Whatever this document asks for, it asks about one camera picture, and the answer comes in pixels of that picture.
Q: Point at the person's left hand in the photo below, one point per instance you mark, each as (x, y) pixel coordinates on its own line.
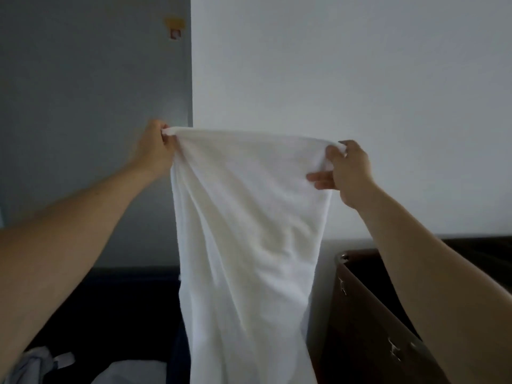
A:
(154, 151)

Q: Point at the person's right hand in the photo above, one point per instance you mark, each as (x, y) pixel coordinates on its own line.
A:
(352, 175)

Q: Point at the white towel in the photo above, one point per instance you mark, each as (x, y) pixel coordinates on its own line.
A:
(248, 243)

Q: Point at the brown housekeeping cart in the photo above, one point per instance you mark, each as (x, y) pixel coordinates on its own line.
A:
(360, 335)

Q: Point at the person's left forearm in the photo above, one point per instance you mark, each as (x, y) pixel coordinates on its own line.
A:
(52, 251)

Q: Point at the person's right forearm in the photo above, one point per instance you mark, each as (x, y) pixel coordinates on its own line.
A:
(448, 283)

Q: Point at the grey door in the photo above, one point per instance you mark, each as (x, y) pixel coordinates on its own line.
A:
(80, 95)

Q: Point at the white pillowcase black piping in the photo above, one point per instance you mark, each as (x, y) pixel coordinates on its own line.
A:
(128, 373)

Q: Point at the navy laundry hamper white frame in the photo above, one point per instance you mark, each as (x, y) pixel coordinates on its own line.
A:
(120, 307)

